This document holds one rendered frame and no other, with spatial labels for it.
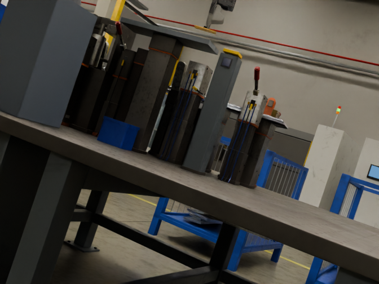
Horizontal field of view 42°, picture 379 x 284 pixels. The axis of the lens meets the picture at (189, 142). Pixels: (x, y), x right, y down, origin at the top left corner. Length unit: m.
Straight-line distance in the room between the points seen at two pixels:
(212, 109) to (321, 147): 8.14
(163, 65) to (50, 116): 0.47
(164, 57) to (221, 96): 0.27
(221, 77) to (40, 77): 0.62
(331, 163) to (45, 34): 8.51
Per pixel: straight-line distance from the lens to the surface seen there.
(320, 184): 9.78
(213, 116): 1.77
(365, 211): 9.69
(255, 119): 1.90
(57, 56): 1.66
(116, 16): 5.21
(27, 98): 1.61
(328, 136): 9.87
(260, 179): 3.78
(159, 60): 1.88
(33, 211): 1.38
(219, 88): 1.79
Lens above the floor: 0.78
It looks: 1 degrees up
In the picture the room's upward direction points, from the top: 19 degrees clockwise
